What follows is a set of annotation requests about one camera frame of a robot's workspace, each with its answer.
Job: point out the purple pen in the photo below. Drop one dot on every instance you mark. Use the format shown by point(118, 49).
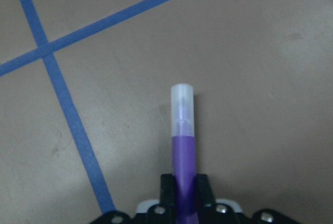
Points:
point(184, 151)

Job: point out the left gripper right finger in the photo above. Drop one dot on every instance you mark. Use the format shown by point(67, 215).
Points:
point(204, 195)

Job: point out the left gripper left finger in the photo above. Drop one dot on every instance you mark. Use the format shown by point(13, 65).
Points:
point(167, 190)

